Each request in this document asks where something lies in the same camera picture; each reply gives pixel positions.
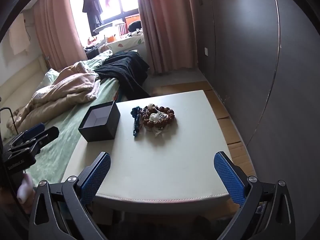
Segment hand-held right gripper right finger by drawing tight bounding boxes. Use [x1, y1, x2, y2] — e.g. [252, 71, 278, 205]
[213, 151, 296, 240]

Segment grey wardrobe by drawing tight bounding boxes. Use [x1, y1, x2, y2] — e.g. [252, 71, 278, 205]
[189, 0, 320, 198]

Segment green bed sheet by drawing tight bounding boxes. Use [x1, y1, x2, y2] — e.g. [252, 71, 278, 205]
[25, 50, 140, 184]

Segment brown bead bracelet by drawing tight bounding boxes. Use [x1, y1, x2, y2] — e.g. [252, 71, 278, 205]
[142, 106, 175, 128]

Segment cream bed headboard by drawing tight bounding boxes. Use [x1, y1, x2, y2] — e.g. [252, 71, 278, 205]
[0, 55, 48, 110]

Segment beige fleece blanket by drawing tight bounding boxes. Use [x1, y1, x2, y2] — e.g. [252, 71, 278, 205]
[6, 61, 100, 133]

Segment white printed bedding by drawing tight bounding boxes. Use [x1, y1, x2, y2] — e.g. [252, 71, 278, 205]
[107, 32, 145, 53]

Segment blue bead necklace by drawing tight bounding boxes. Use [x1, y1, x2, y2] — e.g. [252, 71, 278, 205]
[131, 106, 148, 138]

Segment black cable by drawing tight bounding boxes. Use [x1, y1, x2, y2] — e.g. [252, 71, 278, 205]
[0, 107, 19, 135]

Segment pink curtain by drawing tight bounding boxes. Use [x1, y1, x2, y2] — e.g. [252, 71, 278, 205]
[136, 0, 198, 74]
[34, 0, 88, 73]

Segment flattened cardboard sheets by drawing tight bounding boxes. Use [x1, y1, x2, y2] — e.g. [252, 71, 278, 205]
[200, 80, 255, 178]

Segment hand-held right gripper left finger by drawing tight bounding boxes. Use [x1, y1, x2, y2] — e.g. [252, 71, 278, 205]
[29, 151, 112, 240]

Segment black knit blanket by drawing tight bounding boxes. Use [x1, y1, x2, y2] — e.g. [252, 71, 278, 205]
[95, 51, 152, 100]

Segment black bag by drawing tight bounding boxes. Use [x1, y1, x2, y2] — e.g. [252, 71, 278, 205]
[127, 21, 142, 32]

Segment white square table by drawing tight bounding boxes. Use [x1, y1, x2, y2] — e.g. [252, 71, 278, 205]
[61, 90, 234, 214]

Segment white hanging cloth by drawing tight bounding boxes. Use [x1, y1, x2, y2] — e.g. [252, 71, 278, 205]
[9, 21, 30, 55]

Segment black gift box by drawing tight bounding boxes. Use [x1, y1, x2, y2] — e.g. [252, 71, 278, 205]
[78, 101, 121, 143]

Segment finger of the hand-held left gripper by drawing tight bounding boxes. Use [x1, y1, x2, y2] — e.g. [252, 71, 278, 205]
[10, 123, 46, 147]
[7, 126, 60, 153]

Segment hanging dark clothes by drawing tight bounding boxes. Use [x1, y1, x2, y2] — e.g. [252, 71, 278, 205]
[82, 0, 103, 33]

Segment light green pillow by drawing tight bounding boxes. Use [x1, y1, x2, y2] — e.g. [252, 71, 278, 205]
[42, 69, 60, 88]

